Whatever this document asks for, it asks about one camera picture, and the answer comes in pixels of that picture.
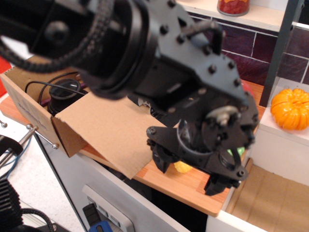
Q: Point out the yellow toy corn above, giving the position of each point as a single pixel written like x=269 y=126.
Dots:
x=182 y=167

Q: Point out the pink plastic plate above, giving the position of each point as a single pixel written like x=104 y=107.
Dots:
x=246 y=87

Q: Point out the jar with red contents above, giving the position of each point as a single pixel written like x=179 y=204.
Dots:
x=233 y=7

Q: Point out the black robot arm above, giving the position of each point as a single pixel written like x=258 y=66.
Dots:
x=152 y=50

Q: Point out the grey power strip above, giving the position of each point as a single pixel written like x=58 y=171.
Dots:
x=116 y=217

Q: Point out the green toy bitter gourd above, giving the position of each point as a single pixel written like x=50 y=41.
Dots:
x=240 y=151

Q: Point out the orange toy pumpkin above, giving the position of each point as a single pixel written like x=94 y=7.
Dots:
x=290 y=109

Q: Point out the brown cardboard box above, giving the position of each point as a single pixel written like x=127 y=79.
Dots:
x=115 y=129

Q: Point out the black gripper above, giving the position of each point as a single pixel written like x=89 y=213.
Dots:
x=203 y=147

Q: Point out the black finned heat sink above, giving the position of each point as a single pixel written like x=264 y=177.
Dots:
x=10 y=209

